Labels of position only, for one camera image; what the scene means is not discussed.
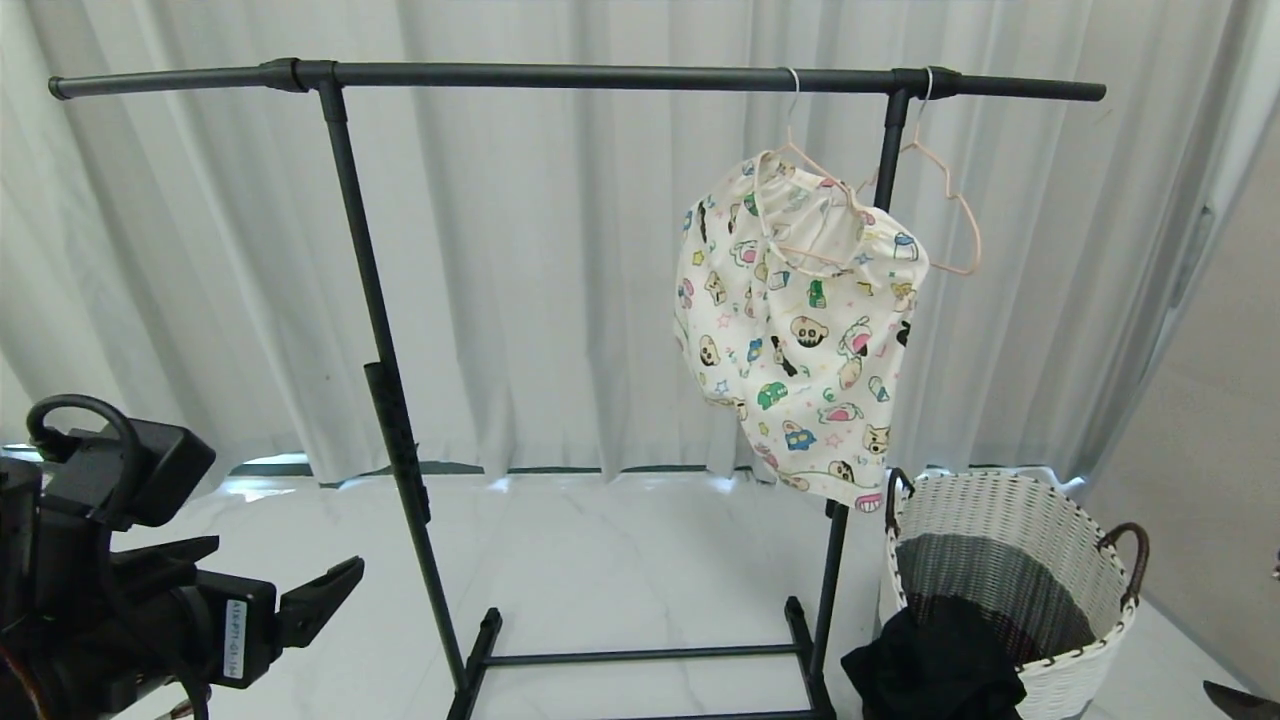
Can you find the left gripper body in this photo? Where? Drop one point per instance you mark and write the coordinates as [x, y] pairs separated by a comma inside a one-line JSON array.
[[240, 620]]

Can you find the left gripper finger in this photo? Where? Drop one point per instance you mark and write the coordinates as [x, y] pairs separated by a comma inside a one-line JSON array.
[[315, 605]]

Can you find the cream printed garment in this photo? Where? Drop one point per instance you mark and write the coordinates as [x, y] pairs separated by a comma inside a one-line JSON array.
[[800, 400]]

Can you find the black garment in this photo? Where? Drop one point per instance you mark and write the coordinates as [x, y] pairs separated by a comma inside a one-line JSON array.
[[930, 670]]

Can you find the pink clothes hanger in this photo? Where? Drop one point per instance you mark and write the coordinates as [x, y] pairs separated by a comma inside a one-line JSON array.
[[812, 163], [965, 208]]

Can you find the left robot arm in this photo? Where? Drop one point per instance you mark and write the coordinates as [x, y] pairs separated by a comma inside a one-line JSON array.
[[50, 600]]

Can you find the black clothes rack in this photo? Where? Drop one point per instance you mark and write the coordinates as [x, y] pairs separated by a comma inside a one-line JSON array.
[[600, 77]]

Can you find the white laundry basket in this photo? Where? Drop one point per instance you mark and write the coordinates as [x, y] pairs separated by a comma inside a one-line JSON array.
[[1000, 510]]

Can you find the white curtain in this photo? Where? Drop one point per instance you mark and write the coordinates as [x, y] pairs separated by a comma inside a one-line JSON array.
[[550, 300]]

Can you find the beige partition panel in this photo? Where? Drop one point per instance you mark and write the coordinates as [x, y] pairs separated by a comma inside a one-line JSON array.
[[1230, 450]]

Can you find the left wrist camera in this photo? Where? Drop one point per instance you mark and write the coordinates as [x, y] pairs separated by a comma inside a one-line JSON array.
[[150, 465]]

